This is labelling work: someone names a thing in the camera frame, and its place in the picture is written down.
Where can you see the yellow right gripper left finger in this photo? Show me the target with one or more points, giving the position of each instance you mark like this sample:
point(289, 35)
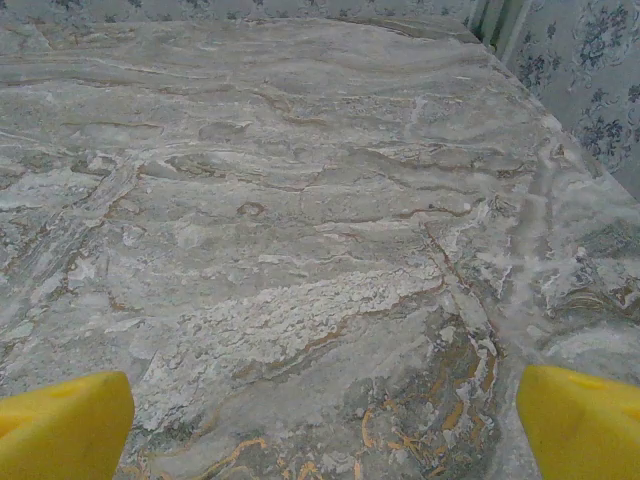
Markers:
point(60, 430)

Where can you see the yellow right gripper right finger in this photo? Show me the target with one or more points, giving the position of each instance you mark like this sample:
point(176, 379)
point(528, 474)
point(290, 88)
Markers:
point(585, 430)

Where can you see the aluminium frame post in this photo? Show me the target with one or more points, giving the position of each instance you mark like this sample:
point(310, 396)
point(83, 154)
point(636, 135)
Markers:
point(510, 20)

